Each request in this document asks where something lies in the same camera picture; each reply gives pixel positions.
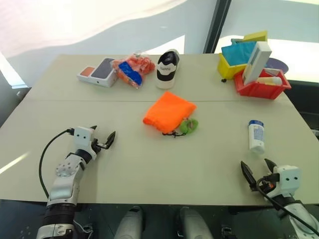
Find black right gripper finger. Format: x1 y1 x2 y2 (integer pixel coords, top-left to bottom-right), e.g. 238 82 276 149
264 158 277 174
240 160 258 193

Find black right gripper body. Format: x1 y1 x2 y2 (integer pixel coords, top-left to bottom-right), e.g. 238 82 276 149
256 174 278 198

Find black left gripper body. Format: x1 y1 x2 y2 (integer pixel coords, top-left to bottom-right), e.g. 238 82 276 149
92 138 110 154

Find white bottle with blue cap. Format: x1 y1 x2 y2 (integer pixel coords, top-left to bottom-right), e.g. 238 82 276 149
248 119 266 155

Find white box with coral print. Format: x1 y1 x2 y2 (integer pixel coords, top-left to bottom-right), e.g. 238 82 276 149
76 65 97 83

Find white box with dark phone print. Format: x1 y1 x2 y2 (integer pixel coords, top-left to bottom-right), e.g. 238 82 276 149
90 57 119 88

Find orange packet with blue label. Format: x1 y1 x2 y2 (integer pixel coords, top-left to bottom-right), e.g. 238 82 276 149
112 59 145 90

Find grey rounded robot leg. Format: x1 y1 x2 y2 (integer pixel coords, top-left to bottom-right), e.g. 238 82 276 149
179 206 214 239
115 206 144 239

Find green toy carrot leaves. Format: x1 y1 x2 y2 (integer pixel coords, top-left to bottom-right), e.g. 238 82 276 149
179 118 200 134

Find red plastic bin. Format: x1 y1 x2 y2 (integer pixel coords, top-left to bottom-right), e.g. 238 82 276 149
233 68 292 101

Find red-orange plastic packet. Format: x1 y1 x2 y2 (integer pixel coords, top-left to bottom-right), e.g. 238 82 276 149
124 55 157 75

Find white tube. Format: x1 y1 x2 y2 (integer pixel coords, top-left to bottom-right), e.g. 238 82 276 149
256 76 284 86

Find white and black sneaker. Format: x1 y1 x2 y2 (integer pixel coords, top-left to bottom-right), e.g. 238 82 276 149
156 49 180 90

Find purple bowl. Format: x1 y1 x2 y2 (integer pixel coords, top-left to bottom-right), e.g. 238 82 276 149
265 57 290 75

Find long white box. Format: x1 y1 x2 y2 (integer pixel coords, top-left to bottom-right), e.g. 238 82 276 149
242 41 273 86

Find yellow plastic bin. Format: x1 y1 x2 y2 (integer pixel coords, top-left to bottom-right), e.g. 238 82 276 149
218 51 250 80

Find teal folded cloth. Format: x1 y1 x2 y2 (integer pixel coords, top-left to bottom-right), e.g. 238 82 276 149
221 38 259 67

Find yellow box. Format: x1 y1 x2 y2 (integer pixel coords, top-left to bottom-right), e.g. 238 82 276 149
242 30 269 45

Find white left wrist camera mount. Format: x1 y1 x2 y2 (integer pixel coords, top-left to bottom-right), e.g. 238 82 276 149
74 126 97 153

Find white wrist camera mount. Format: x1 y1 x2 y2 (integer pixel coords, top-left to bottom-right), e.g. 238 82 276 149
74 126 97 153
272 164 303 195

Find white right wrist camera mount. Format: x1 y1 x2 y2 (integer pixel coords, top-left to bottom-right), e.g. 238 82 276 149
272 164 303 195

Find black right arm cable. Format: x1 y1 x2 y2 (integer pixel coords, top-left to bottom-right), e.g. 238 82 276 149
256 177 319 231

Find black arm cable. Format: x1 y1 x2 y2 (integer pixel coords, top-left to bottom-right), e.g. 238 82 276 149
256 177 319 231
38 127 76 200

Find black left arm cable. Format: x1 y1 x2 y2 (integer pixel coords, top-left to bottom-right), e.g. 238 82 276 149
38 127 76 200

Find orange cloth bag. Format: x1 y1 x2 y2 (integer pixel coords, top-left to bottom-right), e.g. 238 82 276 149
142 91 198 138

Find dark window post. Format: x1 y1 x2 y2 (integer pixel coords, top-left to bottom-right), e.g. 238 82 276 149
202 0 233 54

